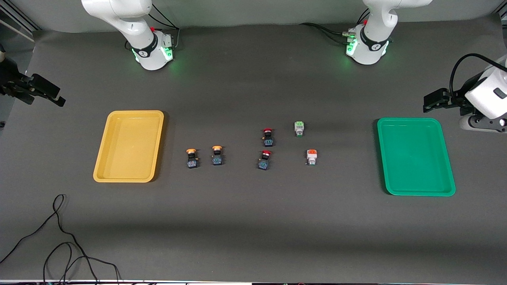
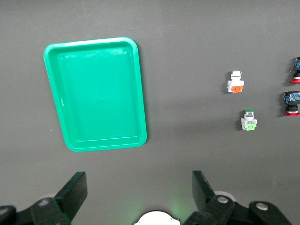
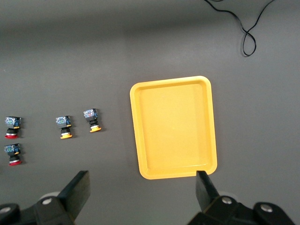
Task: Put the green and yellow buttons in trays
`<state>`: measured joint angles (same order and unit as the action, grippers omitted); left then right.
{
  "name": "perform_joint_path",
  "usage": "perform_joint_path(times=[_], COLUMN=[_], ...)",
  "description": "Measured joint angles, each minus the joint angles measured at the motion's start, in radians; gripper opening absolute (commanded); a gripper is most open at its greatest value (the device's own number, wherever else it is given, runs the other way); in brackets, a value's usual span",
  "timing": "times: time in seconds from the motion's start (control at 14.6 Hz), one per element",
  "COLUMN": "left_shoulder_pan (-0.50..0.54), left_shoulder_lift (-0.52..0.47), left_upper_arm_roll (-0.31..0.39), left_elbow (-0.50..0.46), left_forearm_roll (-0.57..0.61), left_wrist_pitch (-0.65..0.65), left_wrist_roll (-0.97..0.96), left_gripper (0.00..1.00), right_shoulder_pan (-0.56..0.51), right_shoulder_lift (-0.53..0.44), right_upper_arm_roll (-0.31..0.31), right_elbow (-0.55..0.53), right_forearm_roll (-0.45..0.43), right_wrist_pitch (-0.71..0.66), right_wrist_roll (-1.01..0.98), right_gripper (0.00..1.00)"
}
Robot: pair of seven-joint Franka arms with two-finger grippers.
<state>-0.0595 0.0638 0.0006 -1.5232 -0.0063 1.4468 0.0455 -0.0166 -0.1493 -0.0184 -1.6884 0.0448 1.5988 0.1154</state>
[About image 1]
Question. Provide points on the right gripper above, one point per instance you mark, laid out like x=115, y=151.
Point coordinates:
x=11, y=82

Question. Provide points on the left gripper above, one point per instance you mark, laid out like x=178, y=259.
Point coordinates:
x=460, y=96

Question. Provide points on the orange button white switch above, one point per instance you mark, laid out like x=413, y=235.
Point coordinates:
x=311, y=156

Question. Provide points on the green button white switch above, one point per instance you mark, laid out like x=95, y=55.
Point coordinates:
x=299, y=128

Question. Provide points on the yellow push button switch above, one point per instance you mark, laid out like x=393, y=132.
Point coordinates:
x=216, y=157
x=192, y=159

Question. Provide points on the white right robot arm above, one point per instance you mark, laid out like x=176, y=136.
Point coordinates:
x=119, y=16

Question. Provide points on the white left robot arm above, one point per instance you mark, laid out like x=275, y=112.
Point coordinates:
x=376, y=19

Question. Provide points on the green plastic tray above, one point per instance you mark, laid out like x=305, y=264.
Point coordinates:
x=416, y=158

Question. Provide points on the yellow plastic tray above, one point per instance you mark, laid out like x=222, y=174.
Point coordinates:
x=128, y=146

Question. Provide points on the dark grey table mat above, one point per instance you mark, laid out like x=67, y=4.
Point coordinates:
x=237, y=221

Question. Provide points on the aluminium frame rail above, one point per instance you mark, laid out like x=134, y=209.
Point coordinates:
x=503, y=15
x=20, y=18

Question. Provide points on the red push button switch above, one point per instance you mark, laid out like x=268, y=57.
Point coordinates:
x=264, y=161
x=268, y=138

